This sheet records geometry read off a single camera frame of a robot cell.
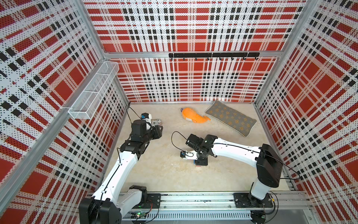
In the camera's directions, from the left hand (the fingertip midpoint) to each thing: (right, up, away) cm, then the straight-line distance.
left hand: (161, 127), depth 81 cm
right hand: (+24, -18, +1) cm, 30 cm away
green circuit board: (-9, -43, -12) cm, 46 cm away
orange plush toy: (+17, +8, +24) cm, 31 cm away
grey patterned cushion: (+49, +5, +24) cm, 55 cm away
